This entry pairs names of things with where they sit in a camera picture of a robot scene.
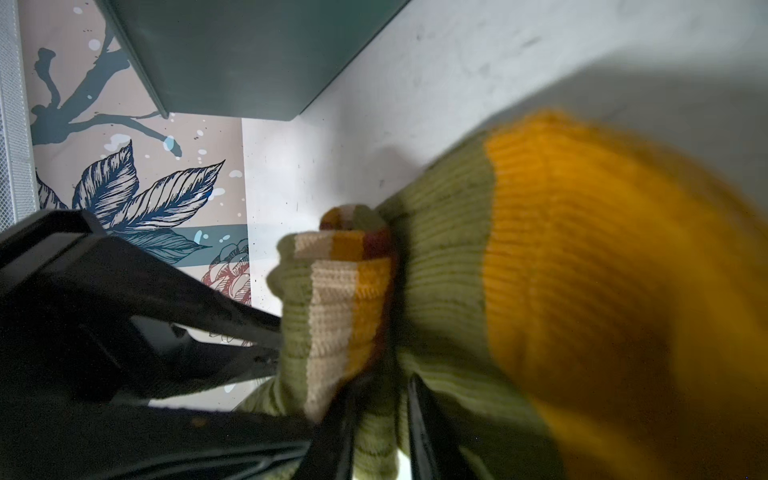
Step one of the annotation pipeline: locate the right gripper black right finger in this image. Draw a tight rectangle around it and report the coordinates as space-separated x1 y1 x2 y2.
407 374 477 480

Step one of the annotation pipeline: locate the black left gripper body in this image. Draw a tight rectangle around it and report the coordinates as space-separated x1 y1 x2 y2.
1 210 313 479

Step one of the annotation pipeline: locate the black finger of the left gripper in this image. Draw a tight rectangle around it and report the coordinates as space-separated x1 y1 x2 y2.
143 344 279 399
119 240 282 350

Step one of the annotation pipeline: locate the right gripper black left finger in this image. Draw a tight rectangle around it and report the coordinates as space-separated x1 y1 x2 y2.
293 389 359 480

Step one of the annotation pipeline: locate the olive green striped sock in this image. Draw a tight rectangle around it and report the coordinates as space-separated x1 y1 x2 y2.
240 112 767 479

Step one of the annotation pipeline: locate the green plastic compartment tray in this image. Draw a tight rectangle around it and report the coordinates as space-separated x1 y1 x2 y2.
98 0 405 121

